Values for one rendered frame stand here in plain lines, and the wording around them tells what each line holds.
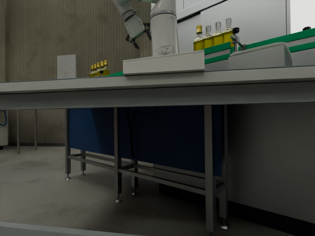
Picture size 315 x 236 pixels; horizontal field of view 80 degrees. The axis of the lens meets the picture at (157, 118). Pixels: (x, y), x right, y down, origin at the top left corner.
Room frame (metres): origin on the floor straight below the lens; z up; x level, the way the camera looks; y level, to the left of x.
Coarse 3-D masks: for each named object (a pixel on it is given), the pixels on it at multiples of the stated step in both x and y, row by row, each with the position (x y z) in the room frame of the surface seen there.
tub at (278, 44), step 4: (268, 44) 0.59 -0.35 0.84; (272, 44) 0.58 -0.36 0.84; (276, 44) 0.58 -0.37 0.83; (280, 44) 0.58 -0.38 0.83; (284, 44) 0.58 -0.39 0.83; (252, 48) 0.62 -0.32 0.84; (256, 48) 0.61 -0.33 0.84; (260, 48) 0.61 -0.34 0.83; (264, 48) 0.61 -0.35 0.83; (268, 48) 0.60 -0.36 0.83; (288, 48) 0.62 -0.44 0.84; (236, 52) 0.66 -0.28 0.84; (240, 52) 0.65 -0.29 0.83; (244, 52) 0.65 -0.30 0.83; (248, 52) 0.64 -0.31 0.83; (288, 52) 0.66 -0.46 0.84; (232, 56) 0.68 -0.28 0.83
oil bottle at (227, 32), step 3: (228, 27) 0.99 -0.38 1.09; (231, 27) 0.98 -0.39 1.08; (225, 30) 0.99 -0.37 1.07; (228, 30) 0.98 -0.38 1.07; (231, 30) 0.97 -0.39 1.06; (222, 33) 1.00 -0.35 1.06; (225, 33) 0.99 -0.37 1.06; (228, 33) 0.98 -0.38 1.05; (231, 33) 0.97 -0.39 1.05; (222, 36) 1.00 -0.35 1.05; (225, 36) 0.99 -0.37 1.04; (228, 36) 0.98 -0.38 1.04; (222, 39) 1.00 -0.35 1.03; (225, 39) 0.99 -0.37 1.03; (228, 39) 0.98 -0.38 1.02; (231, 39) 0.97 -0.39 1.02; (222, 42) 1.00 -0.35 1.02; (225, 42) 0.99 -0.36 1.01; (231, 42) 0.97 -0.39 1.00; (231, 45) 0.97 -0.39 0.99
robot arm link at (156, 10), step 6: (144, 0) 0.65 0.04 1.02; (150, 0) 0.65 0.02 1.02; (156, 0) 0.65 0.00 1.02; (162, 0) 0.62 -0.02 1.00; (168, 0) 0.62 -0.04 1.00; (174, 0) 0.64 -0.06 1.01; (156, 6) 0.63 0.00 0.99; (162, 6) 0.62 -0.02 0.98; (168, 6) 0.62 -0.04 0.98; (174, 6) 0.64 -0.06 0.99; (156, 12) 0.63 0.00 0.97; (162, 12) 0.62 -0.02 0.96; (168, 12) 0.62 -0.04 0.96; (174, 12) 0.64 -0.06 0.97; (150, 18) 0.65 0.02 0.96
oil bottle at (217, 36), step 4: (216, 32) 1.03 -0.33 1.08; (220, 32) 1.01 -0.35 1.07; (212, 36) 1.04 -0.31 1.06; (216, 36) 1.02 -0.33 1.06; (220, 36) 1.01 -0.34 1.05; (212, 40) 1.04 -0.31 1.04; (216, 40) 1.02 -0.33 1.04; (220, 40) 1.01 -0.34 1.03; (212, 44) 1.04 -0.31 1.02; (216, 44) 1.02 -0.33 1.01
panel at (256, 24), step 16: (240, 0) 1.08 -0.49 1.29; (256, 0) 1.02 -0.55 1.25; (272, 0) 0.98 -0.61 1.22; (288, 0) 0.93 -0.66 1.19; (208, 16) 1.21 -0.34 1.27; (224, 16) 1.14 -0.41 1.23; (240, 16) 1.08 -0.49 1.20; (256, 16) 1.03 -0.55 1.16; (272, 16) 0.98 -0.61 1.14; (288, 16) 0.93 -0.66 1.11; (240, 32) 1.08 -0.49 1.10; (256, 32) 1.03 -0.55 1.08; (272, 32) 0.98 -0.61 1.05; (288, 32) 0.93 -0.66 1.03
